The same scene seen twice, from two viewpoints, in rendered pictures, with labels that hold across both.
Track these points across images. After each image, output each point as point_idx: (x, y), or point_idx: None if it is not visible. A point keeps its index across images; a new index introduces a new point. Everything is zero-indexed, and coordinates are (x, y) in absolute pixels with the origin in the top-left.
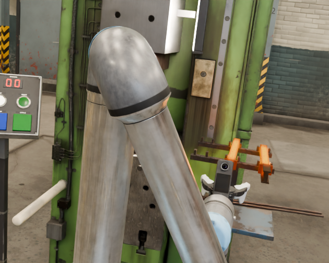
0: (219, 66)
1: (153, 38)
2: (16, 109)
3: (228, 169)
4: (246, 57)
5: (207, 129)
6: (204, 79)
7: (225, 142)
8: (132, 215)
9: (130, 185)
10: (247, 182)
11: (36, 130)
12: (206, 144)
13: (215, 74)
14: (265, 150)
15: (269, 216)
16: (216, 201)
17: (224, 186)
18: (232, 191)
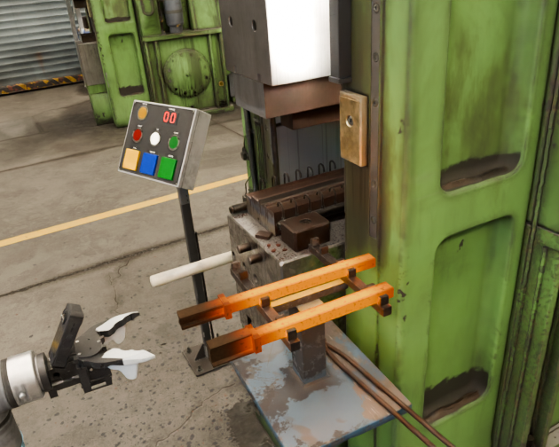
0: (373, 107)
1: (259, 58)
2: (167, 151)
3: (65, 323)
4: (410, 91)
5: (368, 222)
6: (351, 131)
7: (393, 254)
8: (264, 322)
9: (257, 279)
10: (145, 352)
11: (177, 180)
12: (315, 253)
13: (369, 122)
14: (356, 297)
15: (358, 422)
16: (1, 363)
17: (56, 345)
18: (80, 356)
